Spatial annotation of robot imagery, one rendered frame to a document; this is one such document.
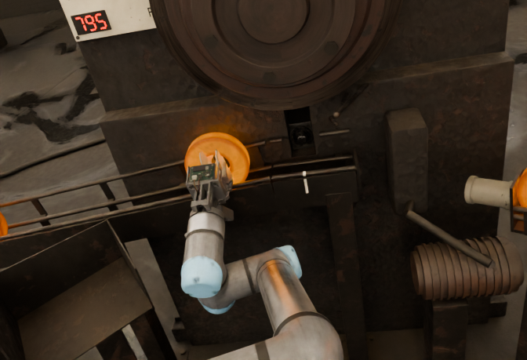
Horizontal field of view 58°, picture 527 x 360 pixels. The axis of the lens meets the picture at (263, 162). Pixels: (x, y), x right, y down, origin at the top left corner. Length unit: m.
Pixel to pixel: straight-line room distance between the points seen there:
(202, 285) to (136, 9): 0.60
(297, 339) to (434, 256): 0.56
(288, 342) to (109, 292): 0.58
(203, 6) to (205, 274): 0.47
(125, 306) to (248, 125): 0.49
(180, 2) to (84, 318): 0.67
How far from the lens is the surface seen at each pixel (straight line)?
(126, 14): 1.14
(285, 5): 0.84
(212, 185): 1.00
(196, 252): 0.92
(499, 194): 1.07
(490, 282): 1.17
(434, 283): 1.14
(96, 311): 1.12
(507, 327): 1.72
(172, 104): 1.19
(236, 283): 0.99
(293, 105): 1.01
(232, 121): 1.15
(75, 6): 1.17
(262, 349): 0.65
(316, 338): 0.66
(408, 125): 1.07
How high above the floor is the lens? 1.34
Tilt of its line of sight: 32 degrees down
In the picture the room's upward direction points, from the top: 12 degrees counter-clockwise
